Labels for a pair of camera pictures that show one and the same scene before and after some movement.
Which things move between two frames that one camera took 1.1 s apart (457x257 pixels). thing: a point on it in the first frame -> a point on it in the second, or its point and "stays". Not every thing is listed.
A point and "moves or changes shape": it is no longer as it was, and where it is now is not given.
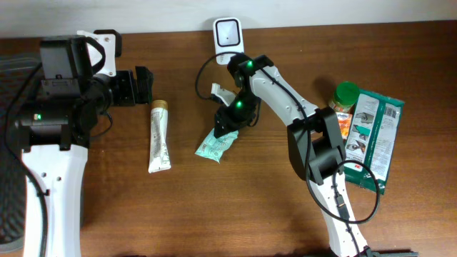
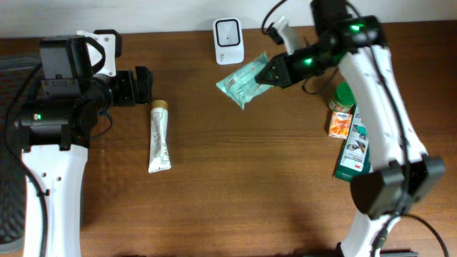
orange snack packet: x=345 y=121 stays
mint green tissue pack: x=212 y=148 moves or changes shape
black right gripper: x=233 y=116 -> x=290 y=74
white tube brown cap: x=159 y=154 stays
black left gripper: x=145 y=82 stays
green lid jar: x=344 y=97 stays
